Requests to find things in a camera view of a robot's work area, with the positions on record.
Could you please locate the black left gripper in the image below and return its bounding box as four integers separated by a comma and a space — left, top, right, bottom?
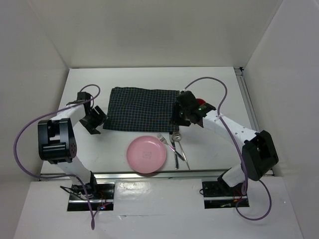
79, 106, 109, 134

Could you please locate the dark checked cloth napkin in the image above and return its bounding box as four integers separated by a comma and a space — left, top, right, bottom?
103, 87, 179, 132

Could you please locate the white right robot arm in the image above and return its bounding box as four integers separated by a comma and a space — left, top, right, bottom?
171, 91, 279, 195

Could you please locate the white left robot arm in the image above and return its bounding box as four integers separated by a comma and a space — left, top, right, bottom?
37, 92, 107, 199

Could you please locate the silver spoon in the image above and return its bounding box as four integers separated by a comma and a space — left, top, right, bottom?
172, 132, 190, 170

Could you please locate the silver fork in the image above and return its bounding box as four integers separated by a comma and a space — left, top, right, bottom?
157, 133, 185, 161

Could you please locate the red mug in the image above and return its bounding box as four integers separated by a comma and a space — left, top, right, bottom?
196, 98, 206, 105

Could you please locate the silver knife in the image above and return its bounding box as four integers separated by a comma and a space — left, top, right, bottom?
169, 133, 180, 170

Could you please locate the pink plate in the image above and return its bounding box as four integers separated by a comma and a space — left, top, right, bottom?
126, 135, 166, 174

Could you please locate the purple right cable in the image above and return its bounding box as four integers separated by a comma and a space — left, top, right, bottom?
183, 76, 272, 221

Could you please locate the purple cable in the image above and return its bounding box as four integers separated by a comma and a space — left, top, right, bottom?
13, 84, 102, 230
183, 76, 272, 221

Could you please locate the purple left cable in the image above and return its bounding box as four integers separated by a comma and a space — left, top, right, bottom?
13, 84, 102, 230

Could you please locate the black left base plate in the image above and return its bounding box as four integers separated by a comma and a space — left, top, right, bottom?
69, 183, 115, 202

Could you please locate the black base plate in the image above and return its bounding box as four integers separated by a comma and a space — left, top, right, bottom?
199, 181, 245, 198
69, 183, 115, 202

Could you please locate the aluminium right rail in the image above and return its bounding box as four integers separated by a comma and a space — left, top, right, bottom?
234, 66, 272, 165

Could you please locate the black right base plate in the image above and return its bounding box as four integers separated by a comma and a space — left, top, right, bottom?
199, 181, 245, 198

